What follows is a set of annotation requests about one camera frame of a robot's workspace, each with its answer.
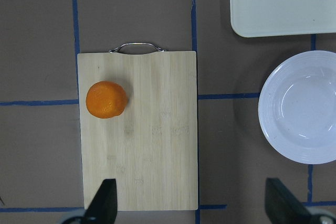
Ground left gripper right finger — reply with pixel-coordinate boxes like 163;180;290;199
265;178;311;223

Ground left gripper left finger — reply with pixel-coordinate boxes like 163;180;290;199
83;179;117;223

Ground orange fruit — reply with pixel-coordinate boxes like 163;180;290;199
86;81;128;119

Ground cream bear tray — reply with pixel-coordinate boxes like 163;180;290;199
230;0;335;38

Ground white round plate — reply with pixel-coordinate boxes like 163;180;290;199
258;50;335;164

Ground wooden cutting board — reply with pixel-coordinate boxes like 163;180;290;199
77;51;198;211

